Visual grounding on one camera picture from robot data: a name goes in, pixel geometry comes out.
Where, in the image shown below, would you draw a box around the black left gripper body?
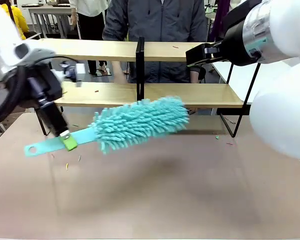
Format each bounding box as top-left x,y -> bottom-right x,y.
26,67 -> 64,108

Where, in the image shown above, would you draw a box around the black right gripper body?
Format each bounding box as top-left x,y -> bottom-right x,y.
221,15 -> 249,68

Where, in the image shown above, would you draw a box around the teal microfiber duster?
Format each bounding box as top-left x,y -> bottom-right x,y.
23,95 -> 191,159

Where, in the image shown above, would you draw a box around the person's right hand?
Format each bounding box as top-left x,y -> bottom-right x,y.
111,60 -> 130,84

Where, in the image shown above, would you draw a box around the person with purple scarf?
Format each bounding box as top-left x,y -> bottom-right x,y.
209,0 -> 232,43

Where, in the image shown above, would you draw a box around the white long table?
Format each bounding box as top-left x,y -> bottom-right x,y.
211,59 -> 299,106

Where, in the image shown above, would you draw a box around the person in grey jacket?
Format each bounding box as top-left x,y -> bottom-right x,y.
101,0 -> 209,85

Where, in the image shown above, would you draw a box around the grey floor plate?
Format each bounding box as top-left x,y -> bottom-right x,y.
95,66 -> 114,76

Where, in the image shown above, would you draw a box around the person in yellow hoodie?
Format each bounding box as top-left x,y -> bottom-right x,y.
0,3 -> 30,41

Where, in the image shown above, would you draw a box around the person in white shirt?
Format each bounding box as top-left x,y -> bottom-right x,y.
69,0 -> 109,76

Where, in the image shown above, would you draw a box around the white background table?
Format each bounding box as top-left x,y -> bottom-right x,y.
26,4 -> 81,40

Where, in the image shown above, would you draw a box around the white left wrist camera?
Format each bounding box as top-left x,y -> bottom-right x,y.
59,61 -> 87,88

